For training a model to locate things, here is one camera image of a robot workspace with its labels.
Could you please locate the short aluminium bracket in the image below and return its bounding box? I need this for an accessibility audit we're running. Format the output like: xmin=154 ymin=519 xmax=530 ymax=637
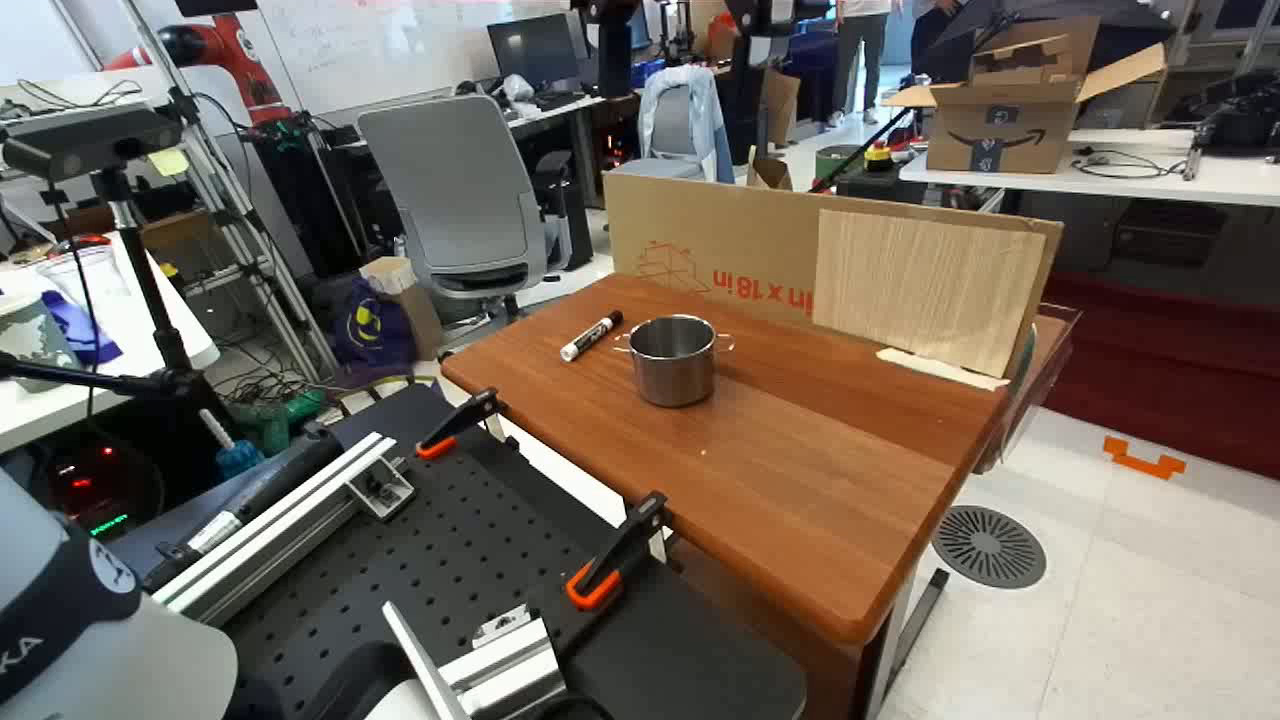
xmin=379 ymin=596 xmax=571 ymax=720

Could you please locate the black white dry erase marker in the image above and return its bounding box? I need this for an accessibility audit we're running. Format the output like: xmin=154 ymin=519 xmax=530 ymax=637
xmin=555 ymin=307 xmax=626 ymax=369

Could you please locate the silver metal stand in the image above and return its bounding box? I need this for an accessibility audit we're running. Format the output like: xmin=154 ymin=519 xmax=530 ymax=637
xmin=122 ymin=0 xmax=339 ymax=393

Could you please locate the grey metal table leg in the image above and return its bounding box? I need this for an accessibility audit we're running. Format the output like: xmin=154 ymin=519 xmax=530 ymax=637
xmin=868 ymin=565 xmax=955 ymax=710

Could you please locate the standing person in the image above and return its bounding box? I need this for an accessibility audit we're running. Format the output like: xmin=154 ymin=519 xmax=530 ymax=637
xmin=828 ymin=0 xmax=897 ymax=129

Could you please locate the open Amazon cardboard box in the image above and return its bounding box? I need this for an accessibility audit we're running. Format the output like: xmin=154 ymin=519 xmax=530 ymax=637
xmin=883 ymin=10 xmax=1172 ymax=179

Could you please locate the blue bag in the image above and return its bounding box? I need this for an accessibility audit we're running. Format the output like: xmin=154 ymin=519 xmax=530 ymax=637
xmin=325 ymin=272 xmax=421 ymax=379

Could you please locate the long white table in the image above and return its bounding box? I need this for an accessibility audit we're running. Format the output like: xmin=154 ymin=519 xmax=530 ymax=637
xmin=897 ymin=124 xmax=1280 ymax=210

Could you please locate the large brown cardboard panel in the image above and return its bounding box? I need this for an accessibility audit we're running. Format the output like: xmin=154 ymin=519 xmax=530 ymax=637
xmin=600 ymin=167 xmax=1067 ymax=338

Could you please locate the white side table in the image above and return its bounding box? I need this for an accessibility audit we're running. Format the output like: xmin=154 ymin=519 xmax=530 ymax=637
xmin=0 ymin=233 xmax=225 ymax=459

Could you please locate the black orange bar clamp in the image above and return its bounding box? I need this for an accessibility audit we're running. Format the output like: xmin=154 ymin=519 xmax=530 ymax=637
xmin=560 ymin=488 xmax=673 ymax=617
xmin=406 ymin=382 xmax=512 ymax=467

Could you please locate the small beige box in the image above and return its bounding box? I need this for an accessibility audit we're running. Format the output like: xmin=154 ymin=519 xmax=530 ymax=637
xmin=354 ymin=252 xmax=447 ymax=364

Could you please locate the grey office chair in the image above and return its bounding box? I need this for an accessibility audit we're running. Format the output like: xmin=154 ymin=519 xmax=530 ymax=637
xmin=350 ymin=93 xmax=571 ymax=322

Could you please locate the light blue chair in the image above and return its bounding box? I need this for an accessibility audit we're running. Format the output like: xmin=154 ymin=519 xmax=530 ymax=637
xmin=631 ymin=60 xmax=739 ymax=186

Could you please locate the dark computer monitor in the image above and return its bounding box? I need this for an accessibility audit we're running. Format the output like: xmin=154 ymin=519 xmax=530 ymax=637
xmin=484 ymin=6 xmax=588 ymax=102

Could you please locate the grey camera on tripod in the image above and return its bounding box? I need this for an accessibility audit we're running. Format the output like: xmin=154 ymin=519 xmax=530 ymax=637
xmin=0 ymin=100 xmax=189 ymax=182

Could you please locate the black tripod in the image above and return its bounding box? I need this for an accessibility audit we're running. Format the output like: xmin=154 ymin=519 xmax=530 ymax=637
xmin=0 ymin=162 xmax=247 ymax=453

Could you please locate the black box with red lights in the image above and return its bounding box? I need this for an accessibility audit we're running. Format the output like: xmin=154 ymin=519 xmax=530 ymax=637
xmin=19 ymin=419 xmax=173 ymax=541

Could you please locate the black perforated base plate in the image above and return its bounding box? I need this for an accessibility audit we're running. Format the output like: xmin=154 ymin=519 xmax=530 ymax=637
xmin=102 ymin=382 xmax=813 ymax=720

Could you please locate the long aluminium rail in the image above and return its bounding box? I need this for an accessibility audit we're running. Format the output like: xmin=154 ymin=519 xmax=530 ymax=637
xmin=148 ymin=427 xmax=421 ymax=628

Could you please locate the pale corrugated cardboard sheet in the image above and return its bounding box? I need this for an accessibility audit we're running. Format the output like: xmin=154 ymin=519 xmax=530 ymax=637
xmin=809 ymin=202 xmax=1051 ymax=382

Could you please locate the blue cloth item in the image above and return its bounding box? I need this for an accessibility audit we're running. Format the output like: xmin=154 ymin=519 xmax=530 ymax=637
xmin=34 ymin=289 xmax=122 ymax=370

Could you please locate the round metal floor drain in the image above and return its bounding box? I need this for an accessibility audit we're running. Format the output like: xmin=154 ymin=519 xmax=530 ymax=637
xmin=929 ymin=499 xmax=1051 ymax=596

